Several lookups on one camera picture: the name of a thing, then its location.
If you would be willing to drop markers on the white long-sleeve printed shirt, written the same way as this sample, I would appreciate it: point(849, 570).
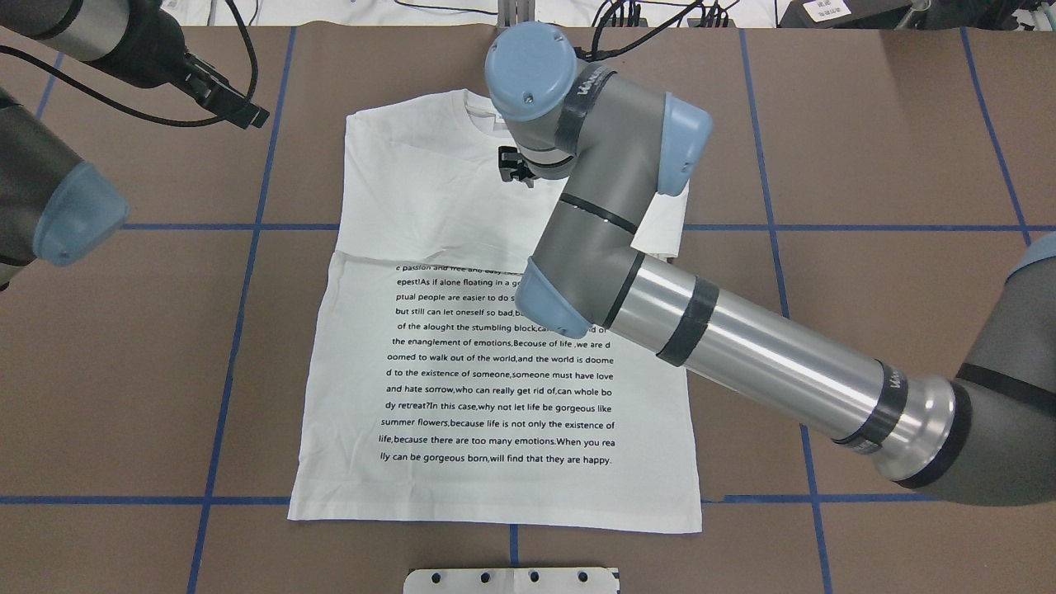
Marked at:
point(429, 397)

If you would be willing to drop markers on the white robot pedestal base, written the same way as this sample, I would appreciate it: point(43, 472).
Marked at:
point(513, 580)

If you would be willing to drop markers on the left silver-grey robot arm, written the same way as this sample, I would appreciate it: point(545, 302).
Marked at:
point(57, 206)

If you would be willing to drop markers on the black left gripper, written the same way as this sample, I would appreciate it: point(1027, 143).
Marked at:
point(159, 58)

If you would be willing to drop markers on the aluminium frame post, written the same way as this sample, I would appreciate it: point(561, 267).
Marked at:
point(512, 12)

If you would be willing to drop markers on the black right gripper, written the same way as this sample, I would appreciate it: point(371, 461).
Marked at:
point(513, 167)

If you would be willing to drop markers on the right silver-grey robot arm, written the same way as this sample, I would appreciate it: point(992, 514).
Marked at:
point(982, 437)

